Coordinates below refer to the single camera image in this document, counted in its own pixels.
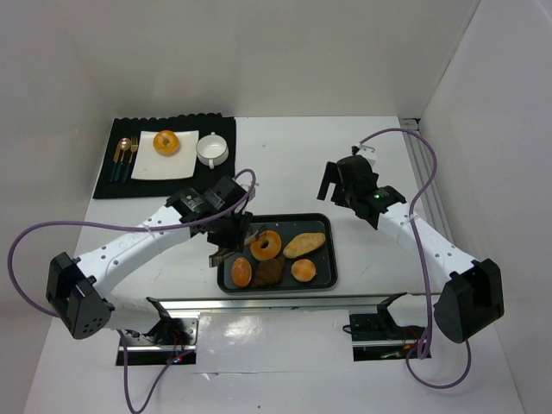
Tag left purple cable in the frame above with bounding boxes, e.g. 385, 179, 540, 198
6, 168, 258, 414

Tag orange donut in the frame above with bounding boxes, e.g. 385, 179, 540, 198
250, 230, 282, 261
153, 130, 179, 157

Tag black baking tray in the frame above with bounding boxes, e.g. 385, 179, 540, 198
216, 212, 340, 294

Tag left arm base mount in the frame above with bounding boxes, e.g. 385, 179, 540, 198
115, 297, 198, 367

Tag gold fork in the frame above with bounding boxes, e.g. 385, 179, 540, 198
122, 136, 139, 183

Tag aluminium rail front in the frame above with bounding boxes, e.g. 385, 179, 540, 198
141, 294, 441, 314

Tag black placemat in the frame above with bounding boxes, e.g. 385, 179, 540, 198
92, 113, 236, 199

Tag purple cable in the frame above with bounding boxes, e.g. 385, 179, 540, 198
6, 168, 258, 414
357, 127, 472, 389

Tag white cup with handle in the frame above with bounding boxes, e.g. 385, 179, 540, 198
196, 134, 229, 170

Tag gold spoon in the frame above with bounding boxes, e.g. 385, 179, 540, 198
110, 137, 130, 182

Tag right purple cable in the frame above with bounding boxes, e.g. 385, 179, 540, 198
357, 127, 472, 389

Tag aluminium rail right side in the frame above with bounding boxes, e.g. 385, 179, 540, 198
403, 133, 455, 243

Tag aluminium rail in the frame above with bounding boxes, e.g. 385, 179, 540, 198
403, 133, 455, 243
141, 294, 441, 314

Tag brown chocolate croissant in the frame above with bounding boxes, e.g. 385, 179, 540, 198
250, 255, 285, 288

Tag metal tongs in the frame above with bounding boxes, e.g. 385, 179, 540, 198
209, 225, 267, 268

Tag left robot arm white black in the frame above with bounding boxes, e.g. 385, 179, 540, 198
47, 176, 260, 342

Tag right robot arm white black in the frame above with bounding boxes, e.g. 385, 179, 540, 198
317, 154, 505, 343

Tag round golden bun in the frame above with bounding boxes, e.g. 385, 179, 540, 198
291, 259, 317, 283

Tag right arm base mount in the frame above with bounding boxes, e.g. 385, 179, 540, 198
342, 292, 425, 361

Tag gold knife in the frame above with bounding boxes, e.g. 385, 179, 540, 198
110, 140, 124, 181

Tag oblong tan bread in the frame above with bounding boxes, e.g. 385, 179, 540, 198
283, 233, 326, 259

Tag white square plate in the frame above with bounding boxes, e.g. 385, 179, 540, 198
130, 131, 199, 181

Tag sesame bun orange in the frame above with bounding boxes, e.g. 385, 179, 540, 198
231, 257, 253, 288

